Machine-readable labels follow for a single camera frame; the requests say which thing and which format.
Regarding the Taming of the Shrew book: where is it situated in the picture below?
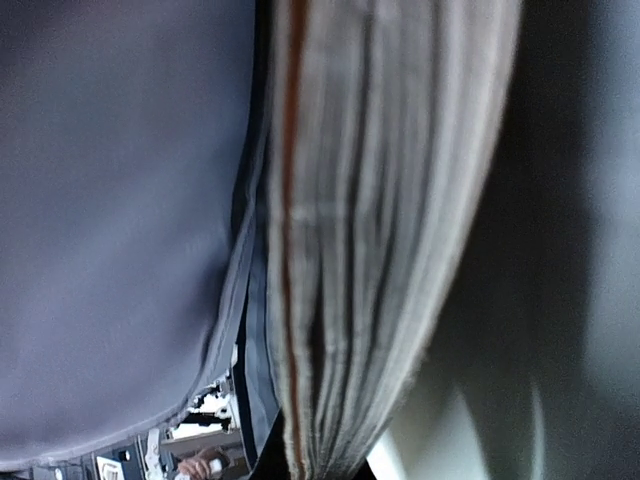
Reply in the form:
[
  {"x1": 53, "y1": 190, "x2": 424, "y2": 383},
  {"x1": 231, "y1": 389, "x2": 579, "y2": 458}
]
[{"x1": 268, "y1": 1, "x2": 522, "y2": 479}]

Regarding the navy blue student backpack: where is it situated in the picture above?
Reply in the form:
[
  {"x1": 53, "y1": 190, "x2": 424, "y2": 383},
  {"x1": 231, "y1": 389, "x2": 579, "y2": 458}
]
[{"x1": 1, "y1": 1, "x2": 271, "y2": 474}]

